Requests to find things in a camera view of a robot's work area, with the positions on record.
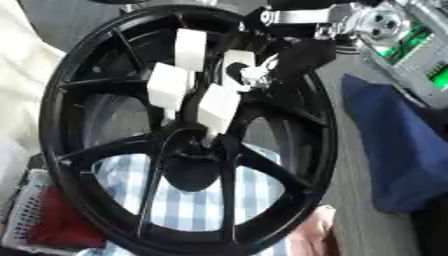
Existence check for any white fabric sheet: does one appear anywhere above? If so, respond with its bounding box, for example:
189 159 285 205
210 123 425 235
0 0 70 204

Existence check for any pink cloth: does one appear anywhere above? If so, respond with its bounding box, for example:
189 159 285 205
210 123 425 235
288 204 342 256

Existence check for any white mesh basket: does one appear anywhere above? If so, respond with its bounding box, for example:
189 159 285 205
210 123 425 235
0 168 111 252

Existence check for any black spoked wheel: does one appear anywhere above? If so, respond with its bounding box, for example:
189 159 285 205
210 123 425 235
36 4 342 256

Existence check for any dark blue cloth bag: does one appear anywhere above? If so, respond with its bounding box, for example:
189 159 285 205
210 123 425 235
339 73 448 214

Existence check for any red cloth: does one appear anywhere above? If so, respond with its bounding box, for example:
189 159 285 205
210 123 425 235
24 184 109 248

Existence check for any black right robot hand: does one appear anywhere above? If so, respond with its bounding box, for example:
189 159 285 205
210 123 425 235
224 0 359 91

